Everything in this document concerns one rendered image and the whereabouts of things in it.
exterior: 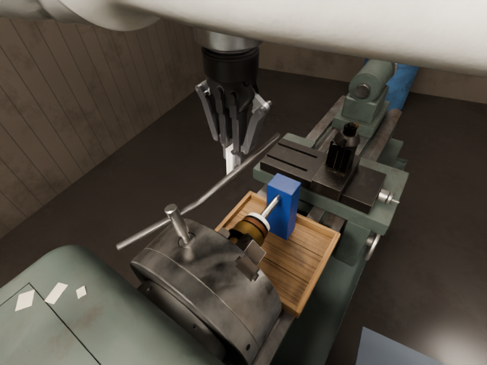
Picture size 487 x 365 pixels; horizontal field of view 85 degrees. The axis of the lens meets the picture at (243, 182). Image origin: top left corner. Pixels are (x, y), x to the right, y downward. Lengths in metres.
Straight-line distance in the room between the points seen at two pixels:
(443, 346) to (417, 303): 0.23
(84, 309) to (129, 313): 0.07
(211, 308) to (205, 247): 0.10
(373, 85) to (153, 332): 1.22
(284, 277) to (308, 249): 0.13
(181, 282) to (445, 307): 1.77
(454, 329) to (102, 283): 1.84
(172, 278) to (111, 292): 0.09
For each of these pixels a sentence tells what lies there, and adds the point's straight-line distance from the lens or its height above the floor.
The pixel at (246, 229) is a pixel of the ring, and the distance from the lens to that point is 0.65.
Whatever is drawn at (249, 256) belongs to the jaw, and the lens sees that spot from 0.53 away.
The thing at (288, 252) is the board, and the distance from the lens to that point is 0.89.
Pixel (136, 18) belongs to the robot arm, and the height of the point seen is 1.61.
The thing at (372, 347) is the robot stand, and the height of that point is 0.75.
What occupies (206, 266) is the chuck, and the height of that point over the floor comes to 1.23.
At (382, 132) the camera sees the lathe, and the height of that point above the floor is 0.86.
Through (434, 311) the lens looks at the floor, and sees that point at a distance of 2.02.
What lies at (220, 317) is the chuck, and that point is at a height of 1.20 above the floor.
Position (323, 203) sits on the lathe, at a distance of 1.01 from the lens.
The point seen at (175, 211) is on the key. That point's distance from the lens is 0.45.
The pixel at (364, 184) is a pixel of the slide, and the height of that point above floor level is 0.97.
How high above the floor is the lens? 1.65
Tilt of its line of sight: 45 degrees down
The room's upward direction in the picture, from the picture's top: 4 degrees counter-clockwise
